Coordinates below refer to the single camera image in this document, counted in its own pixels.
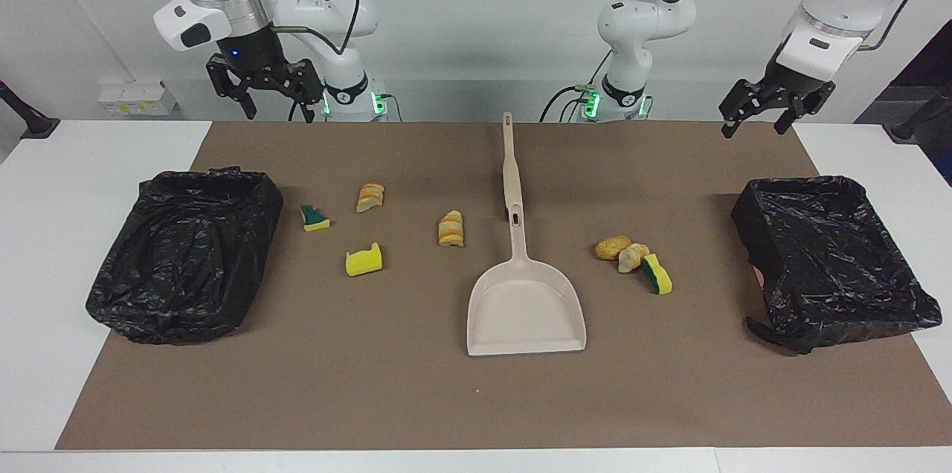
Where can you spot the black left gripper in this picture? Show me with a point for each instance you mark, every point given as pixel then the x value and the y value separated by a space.
pixel 788 79

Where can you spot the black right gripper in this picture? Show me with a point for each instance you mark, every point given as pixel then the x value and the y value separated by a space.
pixel 253 56

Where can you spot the small green yellow sponge piece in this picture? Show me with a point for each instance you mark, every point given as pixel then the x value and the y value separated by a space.
pixel 314 219

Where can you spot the yellow sponge green backing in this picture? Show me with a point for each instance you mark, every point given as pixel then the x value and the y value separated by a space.
pixel 658 276

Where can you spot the pale bread chunk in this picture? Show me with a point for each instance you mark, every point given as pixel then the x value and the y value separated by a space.
pixel 632 257

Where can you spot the brown bread roll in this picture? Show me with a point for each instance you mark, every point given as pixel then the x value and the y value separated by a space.
pixel 611 248

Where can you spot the striped croissant bread piece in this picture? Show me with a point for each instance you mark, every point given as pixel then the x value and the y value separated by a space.
pixel 451 229

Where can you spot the beige brush black bristles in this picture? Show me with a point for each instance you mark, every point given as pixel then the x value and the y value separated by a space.
pixel 509 161

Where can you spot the beige plastic dustpan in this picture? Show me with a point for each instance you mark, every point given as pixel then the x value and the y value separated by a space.
pixel 524 309

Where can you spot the black bag bin pink spot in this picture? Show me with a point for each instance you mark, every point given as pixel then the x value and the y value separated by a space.
pixel 833 265

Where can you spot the black bag lined bin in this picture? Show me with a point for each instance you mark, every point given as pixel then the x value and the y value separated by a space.
pixel 186 272

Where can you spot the small striped bread piece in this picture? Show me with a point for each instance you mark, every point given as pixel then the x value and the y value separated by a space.
pixel 370 198

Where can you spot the dark background furniture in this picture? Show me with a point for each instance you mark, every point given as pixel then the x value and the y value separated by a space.
pixel 930 64

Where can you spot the brown table mat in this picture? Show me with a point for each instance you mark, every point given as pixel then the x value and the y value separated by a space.
pixel 416 413

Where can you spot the white wall socket box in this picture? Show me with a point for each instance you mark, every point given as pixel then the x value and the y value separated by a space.
pixel 137 99

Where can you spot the black camera stand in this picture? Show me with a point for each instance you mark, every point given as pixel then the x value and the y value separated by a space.
pixel 911 127
pixel 33 125

